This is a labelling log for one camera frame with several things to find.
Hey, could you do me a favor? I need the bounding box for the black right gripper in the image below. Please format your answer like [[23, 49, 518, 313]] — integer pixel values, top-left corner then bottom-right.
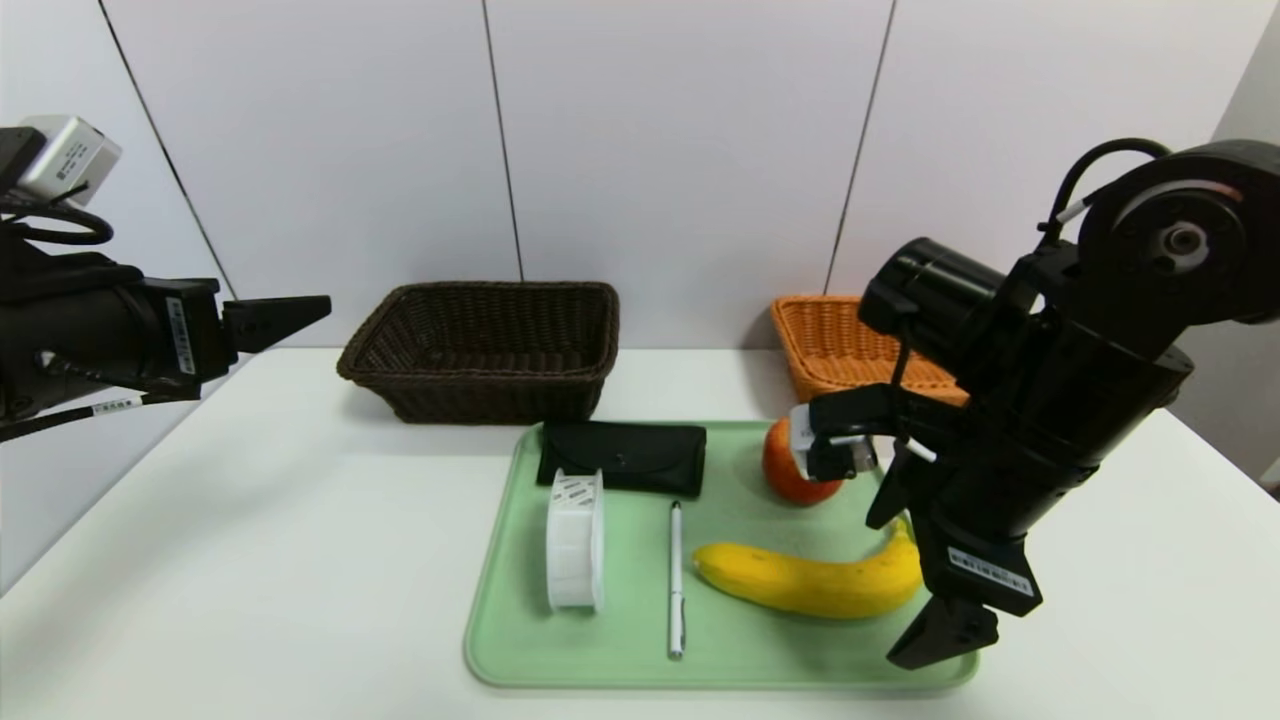
[[886, 414, 1144, 671]]

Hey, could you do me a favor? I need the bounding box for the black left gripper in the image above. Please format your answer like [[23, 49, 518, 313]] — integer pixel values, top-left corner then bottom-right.
[[33, 277, 332, 401]]

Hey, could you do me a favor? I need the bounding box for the yellow banana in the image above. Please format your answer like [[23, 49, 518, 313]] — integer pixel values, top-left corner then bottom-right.
[[692, 517, 924, 619]]

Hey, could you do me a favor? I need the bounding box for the red apple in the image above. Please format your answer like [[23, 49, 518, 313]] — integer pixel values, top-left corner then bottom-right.
[[761, 416, 846, 507]]

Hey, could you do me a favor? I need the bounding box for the white tape roll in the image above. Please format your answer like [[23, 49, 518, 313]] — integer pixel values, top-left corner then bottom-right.
[[545, 468, 606, 612]]

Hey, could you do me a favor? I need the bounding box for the dark brown wicker basket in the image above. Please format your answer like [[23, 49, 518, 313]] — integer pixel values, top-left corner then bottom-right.
[[336, 281, 621, 425]]

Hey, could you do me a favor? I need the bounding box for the orange wicker basket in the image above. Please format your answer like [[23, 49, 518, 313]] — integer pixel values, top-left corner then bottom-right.
[[769, 295, 971, 407]]

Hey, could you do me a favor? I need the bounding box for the white pen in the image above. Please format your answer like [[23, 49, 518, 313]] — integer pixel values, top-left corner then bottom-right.
[[667, 500, 686, 659]]

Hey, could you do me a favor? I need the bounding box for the light green plastic tray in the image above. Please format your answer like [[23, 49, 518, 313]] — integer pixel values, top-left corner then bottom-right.
[[464, 420, 979, 691]]

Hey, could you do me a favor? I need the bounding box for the black glasses case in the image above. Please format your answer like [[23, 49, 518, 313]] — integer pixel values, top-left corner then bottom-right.
[[536, 421, 707, 498]]

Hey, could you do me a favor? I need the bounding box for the black right camera cable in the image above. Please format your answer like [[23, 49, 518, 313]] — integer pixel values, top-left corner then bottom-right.
[[893, 335, 941, 465]]

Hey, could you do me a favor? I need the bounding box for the black camera cable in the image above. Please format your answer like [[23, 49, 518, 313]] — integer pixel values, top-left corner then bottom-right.
[[0, 195, 115, 247], [893, 335, 941, 465]]

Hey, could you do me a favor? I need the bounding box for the black left camera cable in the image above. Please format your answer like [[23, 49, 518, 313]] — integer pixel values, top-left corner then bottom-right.
[[0, 195, 115, 247]]

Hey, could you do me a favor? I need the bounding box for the black labelled left arm cable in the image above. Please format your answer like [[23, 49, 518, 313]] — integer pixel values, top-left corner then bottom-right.
[[0, 393, 201, 443]]

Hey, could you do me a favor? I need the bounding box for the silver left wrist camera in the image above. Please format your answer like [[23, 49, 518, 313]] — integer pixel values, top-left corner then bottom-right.
[[18, 114, 123, 207]]

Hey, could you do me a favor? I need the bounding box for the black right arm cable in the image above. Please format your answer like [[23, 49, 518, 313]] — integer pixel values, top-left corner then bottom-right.
[[1038, 137, 1173, 241]]

